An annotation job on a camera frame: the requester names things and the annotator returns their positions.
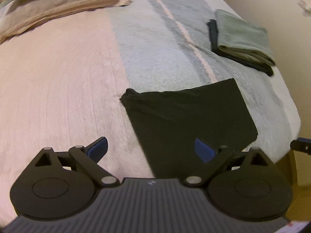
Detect black pants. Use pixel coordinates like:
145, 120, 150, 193
120, 79, 258, 179

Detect folded green grey garment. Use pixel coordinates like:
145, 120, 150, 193
207, 10, 275, 77

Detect folded beige garment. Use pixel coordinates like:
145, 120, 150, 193
1, 0, 133, 42

